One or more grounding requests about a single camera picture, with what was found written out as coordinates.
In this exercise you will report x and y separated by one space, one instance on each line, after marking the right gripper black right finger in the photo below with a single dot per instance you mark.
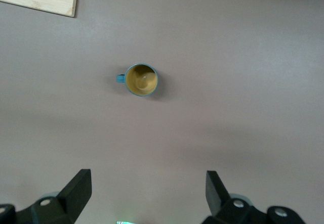
220 201

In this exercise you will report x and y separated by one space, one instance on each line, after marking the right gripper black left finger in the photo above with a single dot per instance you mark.
71 198

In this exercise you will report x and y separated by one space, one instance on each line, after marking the teal cup yellow inside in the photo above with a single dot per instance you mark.
141 80

